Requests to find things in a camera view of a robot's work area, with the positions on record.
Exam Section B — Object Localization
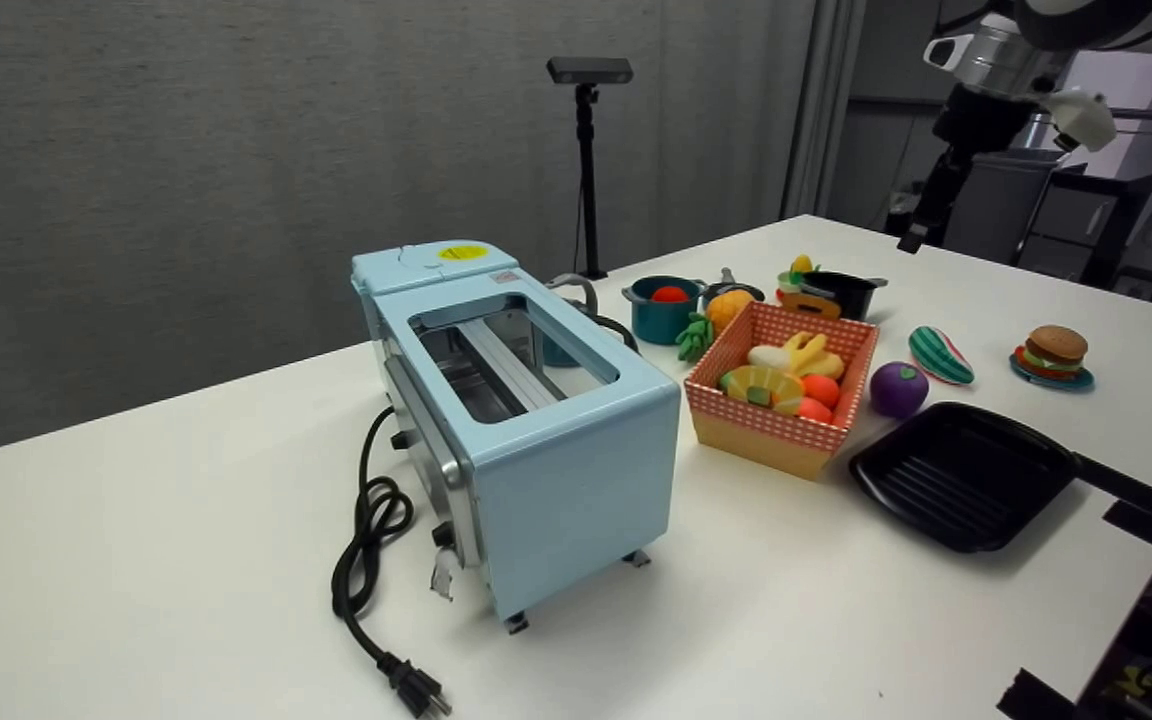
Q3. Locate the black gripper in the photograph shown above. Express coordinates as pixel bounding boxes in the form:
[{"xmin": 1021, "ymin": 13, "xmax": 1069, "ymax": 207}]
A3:
[{"xmin": 931, "ymin": 80, "xmax": 1048, "ymax": 186}]

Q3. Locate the yellow banana plushie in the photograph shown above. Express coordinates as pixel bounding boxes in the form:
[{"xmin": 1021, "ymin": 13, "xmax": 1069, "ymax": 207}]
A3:
[{"xmin": 781, "ymin": 328, "xmax": 849, "ymax": 385}]

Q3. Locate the watermelon slice plushie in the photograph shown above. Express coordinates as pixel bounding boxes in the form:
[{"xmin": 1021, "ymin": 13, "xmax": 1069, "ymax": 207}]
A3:
[{"xmin": 903, "ymin": 323, "xmax": 980, "ymax": 391}]

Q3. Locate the burger plushie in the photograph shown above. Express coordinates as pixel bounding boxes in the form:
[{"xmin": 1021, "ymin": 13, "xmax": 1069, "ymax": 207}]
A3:
[{"xmin": 1011, "ymin": 323, "xmax": 1091, "ymax": 385}]

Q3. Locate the purple plum plushie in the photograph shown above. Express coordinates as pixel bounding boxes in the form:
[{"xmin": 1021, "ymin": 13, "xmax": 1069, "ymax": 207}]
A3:
[{"xmin": 867, "ymin": 356, "xmax": 931, "ymax": 426}]

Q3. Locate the orange fruit plushie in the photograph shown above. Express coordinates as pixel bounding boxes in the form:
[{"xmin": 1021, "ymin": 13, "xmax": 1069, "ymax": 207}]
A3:
[{"xmin": 703, "ymin": 289, "xmax": 759, "ymax": 338}]

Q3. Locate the orange red plushie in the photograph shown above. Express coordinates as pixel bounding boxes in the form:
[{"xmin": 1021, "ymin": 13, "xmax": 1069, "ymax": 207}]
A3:
[{"xmin": 796, "ymin": 372, "xmax": 849, "ymax": 429}]

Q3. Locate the white plushie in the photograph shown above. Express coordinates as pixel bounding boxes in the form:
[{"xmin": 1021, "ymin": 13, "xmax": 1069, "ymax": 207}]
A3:
[{"xmin": 744, "ymin": 339, "xmax": 796, "ymax": 377}]

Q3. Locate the yellow green fruit plushie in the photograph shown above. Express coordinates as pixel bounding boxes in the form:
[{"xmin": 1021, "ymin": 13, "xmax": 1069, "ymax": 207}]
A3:
[{"xmin": 716, "ymin": 362, "xmax": 809, "ymax": 415}]

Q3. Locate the green vegetable plushie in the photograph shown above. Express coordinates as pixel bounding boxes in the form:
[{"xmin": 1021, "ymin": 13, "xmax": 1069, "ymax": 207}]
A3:
[{"xmin": 671, "ymin": 311, "xmax": 719, "ymax": 367}]

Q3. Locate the orange patterned cardboard box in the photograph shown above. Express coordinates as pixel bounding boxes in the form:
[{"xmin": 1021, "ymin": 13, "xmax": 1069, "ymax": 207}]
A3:
[{"xmin": 681, "ymin": 299, "xmax": 884, "ymax": 483}]

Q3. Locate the grey bin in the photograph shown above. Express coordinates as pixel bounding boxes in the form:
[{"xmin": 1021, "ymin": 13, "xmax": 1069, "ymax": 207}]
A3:
[{"xmin": 943, "ymin": 147, "xmax": 1069, "ymax": 267}]

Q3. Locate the black chair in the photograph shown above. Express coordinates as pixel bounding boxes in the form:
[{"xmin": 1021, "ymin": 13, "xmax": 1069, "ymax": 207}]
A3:
[{"xmin": 1052, "ymin": 163, "xmax": 1152, "ymax": 292}]

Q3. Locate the black saucepan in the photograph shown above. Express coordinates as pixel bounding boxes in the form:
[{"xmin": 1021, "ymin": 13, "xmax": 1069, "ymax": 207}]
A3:
[{"xmin": 804, "ymin": 267, "xmax": 892, "ymax": 323}]

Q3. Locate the yellow green red toy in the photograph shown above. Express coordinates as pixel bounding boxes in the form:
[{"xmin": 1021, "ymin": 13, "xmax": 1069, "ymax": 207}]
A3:
[{"xmin": 774, "ymin": 254, "xmax": 849, "ymax": 323}]

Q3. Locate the small blue plate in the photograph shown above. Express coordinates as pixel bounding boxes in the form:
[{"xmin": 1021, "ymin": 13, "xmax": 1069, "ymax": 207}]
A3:
[{"xmin": 1008, "ymin": 348, "xmax": 1100, "ymax": 395}]

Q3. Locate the small dark grey pan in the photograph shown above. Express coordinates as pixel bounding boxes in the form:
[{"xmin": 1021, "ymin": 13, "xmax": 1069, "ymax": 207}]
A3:
[{"xmin": 702, "ymin": 267, "xmax": 770, "ymax": 309}]

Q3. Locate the black grill tray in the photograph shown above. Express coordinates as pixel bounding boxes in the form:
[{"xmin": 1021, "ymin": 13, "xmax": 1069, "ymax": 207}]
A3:
[{"xmin": 849, "ymin": 399, "xmax": 1086, "ymax": 555}]

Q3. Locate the teal toy pot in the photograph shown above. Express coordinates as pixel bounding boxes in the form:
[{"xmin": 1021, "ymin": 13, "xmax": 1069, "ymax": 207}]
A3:
[{"xmin": 620, "ymin": 272, "xmax": 707, "ymax": 352}]

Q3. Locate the light blue toaster oven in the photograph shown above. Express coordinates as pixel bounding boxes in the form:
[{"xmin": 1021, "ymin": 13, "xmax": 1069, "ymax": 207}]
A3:
[{"xmin": 347, "ymin": 237, "xmax": 685, "ymax": 635}]

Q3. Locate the black camera on stand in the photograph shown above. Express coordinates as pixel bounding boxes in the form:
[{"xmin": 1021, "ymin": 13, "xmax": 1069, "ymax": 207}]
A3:
[{"xmin": 546, "ymin": 51, "xmax": 635, "ymax": 282}]

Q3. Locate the black power cord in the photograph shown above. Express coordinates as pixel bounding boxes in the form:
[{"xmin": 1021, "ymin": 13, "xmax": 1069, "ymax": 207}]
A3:
[{"xmin": 330, "ymin": 406, "xmax": 458, "ymax": 720}]

